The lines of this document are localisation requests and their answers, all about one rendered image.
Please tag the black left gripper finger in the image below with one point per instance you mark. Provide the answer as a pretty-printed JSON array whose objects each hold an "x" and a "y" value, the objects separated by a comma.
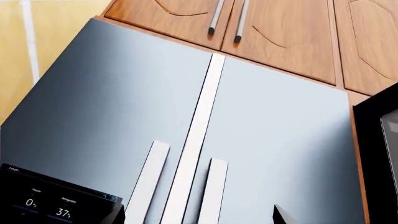
[{"x": 283, "y": 217}]

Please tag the plain stainless fridge door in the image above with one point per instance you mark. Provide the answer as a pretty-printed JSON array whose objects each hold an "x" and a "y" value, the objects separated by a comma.
[{"x": 280, "y": 140}]

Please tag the black microwave oven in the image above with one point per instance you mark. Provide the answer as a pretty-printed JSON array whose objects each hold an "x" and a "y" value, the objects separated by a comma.
[{"x": 370, "y": 151}]

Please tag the wooden cabinet door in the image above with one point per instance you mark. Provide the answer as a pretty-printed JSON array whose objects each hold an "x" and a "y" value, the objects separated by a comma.
[
  {"x": 289, "y": 28},
  {"x": 370, "y": 46},
  {"x": 149, "y": 16}
]

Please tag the stainless fridge door with display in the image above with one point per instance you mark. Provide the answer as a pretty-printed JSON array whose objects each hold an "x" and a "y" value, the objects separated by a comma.
[{"x": 109, "y": 105}]

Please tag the black fridge display panel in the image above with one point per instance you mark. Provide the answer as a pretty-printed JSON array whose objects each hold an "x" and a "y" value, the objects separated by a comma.
[{"x": 46, "y": 198}]

